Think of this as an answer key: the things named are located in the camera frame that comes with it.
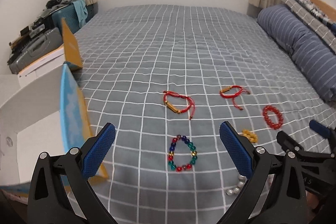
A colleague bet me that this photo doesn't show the red bead bracelet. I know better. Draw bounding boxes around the red bead bracelet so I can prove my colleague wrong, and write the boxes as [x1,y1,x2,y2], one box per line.
[262,105,284,131]

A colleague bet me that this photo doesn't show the yellow amber bead bracelet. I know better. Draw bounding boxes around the yellow amber bead bracelet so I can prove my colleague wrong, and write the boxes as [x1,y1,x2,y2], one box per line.
[241,129,259,144]

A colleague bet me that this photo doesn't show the multicolour glass bead bracelet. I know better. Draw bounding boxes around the multicolour glass bead bracelet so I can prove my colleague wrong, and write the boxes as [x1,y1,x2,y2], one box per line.
[167,134,198,173]

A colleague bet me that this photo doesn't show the red cord bracelet gold tube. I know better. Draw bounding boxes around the red cord bracelet gold tube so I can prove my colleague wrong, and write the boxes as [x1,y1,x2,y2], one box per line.
[162,90,196,120]

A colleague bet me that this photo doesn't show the white cardboard box blue rim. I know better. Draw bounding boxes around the white cardboard box blue rim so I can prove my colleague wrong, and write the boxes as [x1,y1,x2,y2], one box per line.
[1,20,95,200]

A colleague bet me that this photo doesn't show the blue striped pillow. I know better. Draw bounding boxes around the blue striped pillow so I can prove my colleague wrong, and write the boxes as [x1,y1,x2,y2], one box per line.
[257,5,335,102]

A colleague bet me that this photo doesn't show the grey checked folded quilt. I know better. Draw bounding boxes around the grey checked folded quilt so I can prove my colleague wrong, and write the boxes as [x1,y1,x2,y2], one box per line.
[281,0,335,52]

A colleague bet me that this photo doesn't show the grey checked bed sheet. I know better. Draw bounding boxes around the grey checked bed sheet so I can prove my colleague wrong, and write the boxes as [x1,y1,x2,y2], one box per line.
[74,5,335,223]

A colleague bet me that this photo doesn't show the wooden headboard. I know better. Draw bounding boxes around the wooden headboard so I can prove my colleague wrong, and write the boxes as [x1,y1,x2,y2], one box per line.
[311,0,336,21]

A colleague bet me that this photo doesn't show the grey hard case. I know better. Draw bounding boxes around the grey hard case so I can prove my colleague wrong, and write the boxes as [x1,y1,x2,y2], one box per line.
[7,28,63,75]

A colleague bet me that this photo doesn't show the black items pile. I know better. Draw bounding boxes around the black items pile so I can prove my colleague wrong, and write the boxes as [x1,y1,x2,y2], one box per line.
[9,0,74,51]

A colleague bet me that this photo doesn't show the teal suitcase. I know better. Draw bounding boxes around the teal suitcase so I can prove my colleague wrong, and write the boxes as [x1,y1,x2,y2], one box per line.
[51,3,98,34]

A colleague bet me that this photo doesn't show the teal cloth on suitcase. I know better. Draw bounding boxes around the teal cloth on suitcase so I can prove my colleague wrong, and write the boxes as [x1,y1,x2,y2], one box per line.
[72,0,88,28]

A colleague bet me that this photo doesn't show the white pearl bead bracelet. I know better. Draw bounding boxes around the white pearl bead bracelet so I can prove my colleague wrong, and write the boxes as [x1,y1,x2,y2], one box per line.
[225,174,248,197]

